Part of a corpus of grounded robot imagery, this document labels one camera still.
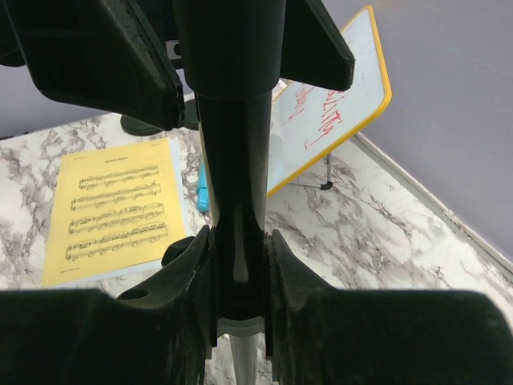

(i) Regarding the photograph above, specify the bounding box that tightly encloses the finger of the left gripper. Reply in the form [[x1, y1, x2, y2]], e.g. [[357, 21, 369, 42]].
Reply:
[[280, 0, 356, 91], [1, 1, 184, 117]]

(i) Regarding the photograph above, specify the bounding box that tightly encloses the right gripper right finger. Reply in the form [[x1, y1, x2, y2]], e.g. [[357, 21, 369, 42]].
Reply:
[[265, 232, 512, 384]]

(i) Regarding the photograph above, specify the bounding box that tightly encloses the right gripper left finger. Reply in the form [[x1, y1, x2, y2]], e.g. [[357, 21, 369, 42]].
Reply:
[[1, 227, 213, 384]]

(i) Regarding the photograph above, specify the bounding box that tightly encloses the black tripod music stand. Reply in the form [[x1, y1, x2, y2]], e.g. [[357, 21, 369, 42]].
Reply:
[[172, 1, 285, 384]]

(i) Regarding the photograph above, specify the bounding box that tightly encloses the yellow sheet music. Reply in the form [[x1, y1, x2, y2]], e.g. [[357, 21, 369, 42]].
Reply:
[[42, 138, 186, 287]]

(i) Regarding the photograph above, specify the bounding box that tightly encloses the blue-headed microphone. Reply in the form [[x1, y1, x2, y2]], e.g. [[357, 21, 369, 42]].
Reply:
[[196, 161, 210, 213]]

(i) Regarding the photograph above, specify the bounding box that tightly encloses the yellow-framed whiteboard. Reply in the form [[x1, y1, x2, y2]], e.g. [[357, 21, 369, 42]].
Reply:
[[268, 6, 392, 195]]

